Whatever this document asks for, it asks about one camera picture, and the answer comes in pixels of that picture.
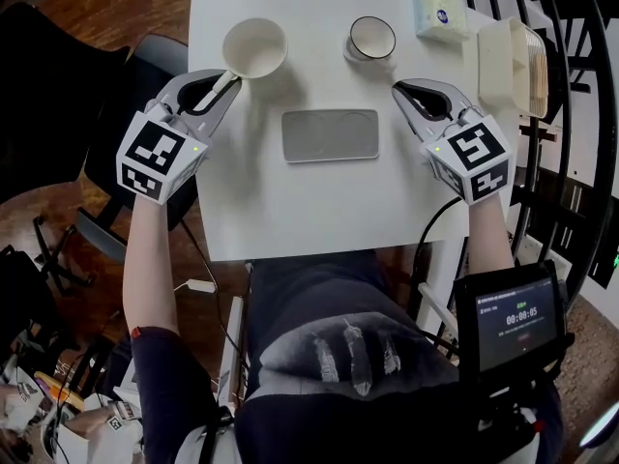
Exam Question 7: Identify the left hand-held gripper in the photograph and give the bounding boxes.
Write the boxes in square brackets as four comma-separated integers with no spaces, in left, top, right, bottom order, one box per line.
[115,68,243,206]

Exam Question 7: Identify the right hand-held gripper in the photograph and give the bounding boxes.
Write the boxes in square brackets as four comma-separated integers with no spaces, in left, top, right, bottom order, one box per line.
[391,77,515,207]

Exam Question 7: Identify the cream cup with handle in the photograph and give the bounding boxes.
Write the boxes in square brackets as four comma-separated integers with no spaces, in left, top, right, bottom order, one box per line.
[192,16,290,114]

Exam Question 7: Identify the white bowl with dark rim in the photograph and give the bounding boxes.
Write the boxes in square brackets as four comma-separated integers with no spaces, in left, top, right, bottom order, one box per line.
[342,14,398,63]

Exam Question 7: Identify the person's left forearm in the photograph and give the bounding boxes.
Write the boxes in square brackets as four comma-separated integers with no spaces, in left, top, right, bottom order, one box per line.
[122,193,181,340]

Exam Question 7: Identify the person's right forearm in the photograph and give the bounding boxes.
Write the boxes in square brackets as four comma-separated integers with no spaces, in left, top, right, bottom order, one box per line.
[466,193,516,276]

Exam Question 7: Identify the cream plastic drainer basket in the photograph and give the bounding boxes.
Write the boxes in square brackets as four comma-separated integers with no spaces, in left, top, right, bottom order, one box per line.
[477,16,550,118]

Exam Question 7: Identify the white and blue tissue box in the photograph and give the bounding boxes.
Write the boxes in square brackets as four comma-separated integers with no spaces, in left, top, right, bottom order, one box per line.
[410,0,472,43]

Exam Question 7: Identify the grey rectangular tray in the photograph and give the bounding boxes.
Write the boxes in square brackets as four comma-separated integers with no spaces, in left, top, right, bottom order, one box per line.
[280,108,381,164]

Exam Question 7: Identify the black metal railing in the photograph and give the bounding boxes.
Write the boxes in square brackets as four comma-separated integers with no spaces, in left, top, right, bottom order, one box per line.
[458,0,619,289]

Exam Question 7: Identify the black office chair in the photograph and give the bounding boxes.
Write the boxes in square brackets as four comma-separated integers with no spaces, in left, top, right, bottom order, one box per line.
[0,2,194,289]

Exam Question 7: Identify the white power adapter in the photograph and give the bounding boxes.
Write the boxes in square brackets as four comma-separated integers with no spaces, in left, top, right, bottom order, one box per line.
[173,277,218,295]

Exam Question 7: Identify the person's torso in dark shirt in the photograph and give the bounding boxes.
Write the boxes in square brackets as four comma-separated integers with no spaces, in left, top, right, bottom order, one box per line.
[130,248,565,464]

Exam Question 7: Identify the black screen device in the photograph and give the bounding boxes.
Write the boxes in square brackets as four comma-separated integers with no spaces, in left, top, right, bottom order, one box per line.
[452,260,575,386]

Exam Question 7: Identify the black backpack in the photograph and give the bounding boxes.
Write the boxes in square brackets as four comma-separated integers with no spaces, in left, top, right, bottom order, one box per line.
[0,244,74,371]

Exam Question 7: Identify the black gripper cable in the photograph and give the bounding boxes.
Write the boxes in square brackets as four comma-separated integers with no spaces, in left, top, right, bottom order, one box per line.
[408,195,464,318]

